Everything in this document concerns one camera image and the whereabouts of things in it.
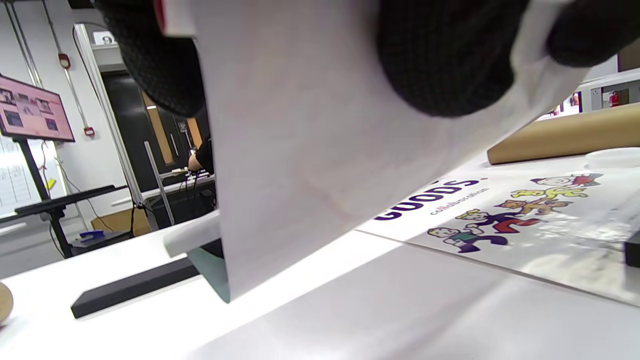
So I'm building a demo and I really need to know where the whiteboard with grid chart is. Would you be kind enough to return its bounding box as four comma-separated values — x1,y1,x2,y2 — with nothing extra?
0,135,66,216

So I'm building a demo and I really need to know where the black bar weight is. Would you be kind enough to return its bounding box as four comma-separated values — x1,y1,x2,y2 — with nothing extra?
70,240,224,320
624,231,640,268

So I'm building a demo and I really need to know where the brown cardboard mailing tube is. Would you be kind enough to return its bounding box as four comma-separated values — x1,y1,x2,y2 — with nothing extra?
0,282,15,323
487,102,640,166

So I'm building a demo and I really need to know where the brown cardboard box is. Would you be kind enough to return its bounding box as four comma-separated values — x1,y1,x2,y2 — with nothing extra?
90,207,151,236

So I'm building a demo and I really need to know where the white poster purple lettering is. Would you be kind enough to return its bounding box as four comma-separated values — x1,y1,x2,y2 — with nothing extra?
357,167,640,308

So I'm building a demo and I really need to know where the dark door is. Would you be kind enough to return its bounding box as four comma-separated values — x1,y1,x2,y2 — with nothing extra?
100,70,213,193

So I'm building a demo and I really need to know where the white plastic tube end cap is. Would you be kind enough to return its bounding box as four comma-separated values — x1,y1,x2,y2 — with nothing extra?
584,147,640,169

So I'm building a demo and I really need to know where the black monitor stand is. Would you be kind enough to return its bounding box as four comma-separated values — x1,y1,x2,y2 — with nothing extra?
0,137,131,258

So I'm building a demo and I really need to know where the colourful cartoon animal poster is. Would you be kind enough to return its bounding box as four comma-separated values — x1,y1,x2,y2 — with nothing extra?
155,0,591,305

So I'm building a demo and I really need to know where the person's left hand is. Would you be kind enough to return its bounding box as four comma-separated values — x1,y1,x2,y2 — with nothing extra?
95,0,640,118

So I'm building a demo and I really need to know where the pink screen monitor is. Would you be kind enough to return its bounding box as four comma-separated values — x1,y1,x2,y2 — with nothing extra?
0,74,76,143

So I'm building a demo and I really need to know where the white metal pole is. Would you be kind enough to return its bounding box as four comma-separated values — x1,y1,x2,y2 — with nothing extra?
74,22,151,233

